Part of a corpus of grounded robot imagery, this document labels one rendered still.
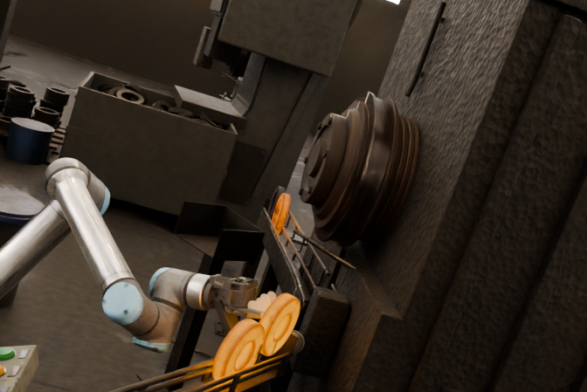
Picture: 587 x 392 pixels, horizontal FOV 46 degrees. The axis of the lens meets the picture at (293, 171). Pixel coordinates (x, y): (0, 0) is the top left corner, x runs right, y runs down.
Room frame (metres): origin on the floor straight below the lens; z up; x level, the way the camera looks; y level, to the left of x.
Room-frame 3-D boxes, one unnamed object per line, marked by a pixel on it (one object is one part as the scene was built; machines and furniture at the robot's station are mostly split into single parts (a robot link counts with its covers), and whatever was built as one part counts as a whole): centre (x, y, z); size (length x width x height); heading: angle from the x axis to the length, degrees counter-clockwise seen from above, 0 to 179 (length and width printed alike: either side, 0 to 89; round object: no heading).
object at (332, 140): (2.04, -0.07, 1.11); 0.28 x 0.06 x 0.28; 10
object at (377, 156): (2.06, -0.16, 1.11); 0.47 x 0.06 x 0.47; 10
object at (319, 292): (1.83, -0.22, 0.68); 0.11 x 0.08 x 0.24; 100
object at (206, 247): (2.50, 0.19, 0.36); 0.26 x 0.20 x 0.72; 45
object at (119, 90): (4.64, 1.01, 0.39); 1.03 x 0.83 x 0.79; 104
